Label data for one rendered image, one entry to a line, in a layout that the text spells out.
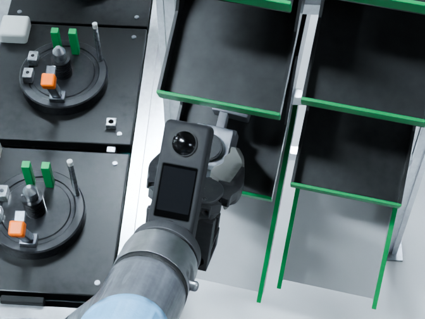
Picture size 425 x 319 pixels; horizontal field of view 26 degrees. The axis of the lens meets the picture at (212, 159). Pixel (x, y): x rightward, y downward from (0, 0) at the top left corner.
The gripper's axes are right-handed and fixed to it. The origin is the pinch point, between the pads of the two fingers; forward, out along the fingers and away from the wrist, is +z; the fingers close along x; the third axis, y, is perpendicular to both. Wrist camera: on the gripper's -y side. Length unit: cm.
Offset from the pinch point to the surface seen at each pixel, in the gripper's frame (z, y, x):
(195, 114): 7.5, 0.8, -3.7
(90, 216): 16.0, 25.3, -18.7
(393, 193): 5.9, 4.4, 21.4
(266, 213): 12.7, 15.8, 6.5
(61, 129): 28.3, 19.6, -28.3
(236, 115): 5.5, -1.4, 1.4
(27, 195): 10.2, 20.3, -26.1
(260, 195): 0.8, 5.7, 6.4
